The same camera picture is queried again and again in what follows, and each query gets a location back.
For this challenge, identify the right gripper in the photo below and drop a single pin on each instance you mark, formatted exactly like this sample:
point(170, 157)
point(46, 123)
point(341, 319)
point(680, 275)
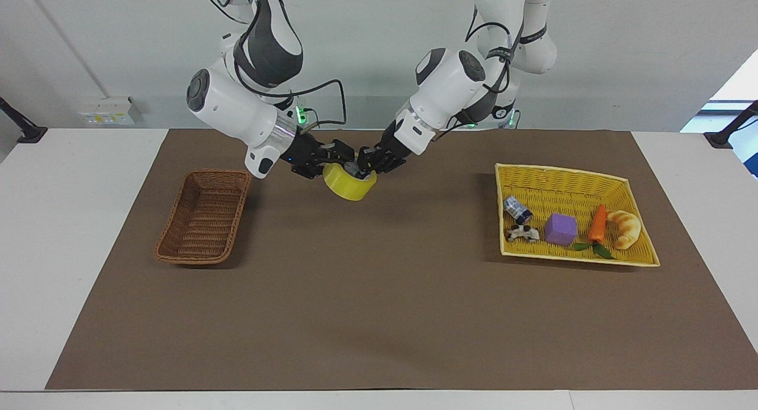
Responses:
point(305, 154)

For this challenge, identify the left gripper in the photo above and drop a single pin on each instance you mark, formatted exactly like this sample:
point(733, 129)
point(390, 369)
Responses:
point(392, 143)

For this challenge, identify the yellow tape roll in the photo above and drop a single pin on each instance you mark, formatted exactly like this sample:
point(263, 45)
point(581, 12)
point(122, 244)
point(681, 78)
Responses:
point(343, 188)

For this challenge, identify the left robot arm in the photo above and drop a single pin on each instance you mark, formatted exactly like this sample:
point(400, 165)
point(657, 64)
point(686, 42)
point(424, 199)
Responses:
point(447, 87)

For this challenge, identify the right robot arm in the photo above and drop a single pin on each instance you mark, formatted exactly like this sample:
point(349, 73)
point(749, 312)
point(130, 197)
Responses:
point(234, 105)

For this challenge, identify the brown wicker basket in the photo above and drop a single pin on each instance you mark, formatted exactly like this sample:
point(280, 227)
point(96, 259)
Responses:
point(204, 217)

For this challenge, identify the yellow woven basket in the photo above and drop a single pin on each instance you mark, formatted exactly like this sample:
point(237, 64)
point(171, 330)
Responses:
point(568, 191)

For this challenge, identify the small blue white carton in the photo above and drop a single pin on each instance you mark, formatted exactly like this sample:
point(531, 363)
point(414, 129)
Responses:
point(516, 209)

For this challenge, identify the black white toy cow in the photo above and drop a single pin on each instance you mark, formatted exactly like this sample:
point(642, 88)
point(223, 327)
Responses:
point(523, 233)

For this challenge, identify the purple cube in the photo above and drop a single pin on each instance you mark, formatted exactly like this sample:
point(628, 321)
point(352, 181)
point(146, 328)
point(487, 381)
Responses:
point(560, 229)

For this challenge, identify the orange toy carrot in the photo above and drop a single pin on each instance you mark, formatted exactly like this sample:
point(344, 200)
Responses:
point(598, 223)

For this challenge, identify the toy croissant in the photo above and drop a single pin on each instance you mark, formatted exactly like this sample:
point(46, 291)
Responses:
point(626, 227)

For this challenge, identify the black stand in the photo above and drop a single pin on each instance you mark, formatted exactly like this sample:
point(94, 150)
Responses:
point(26, 131)
point(723, 136)

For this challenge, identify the white wall outlet box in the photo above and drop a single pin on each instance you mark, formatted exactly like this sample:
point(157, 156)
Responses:
point(109, 111)

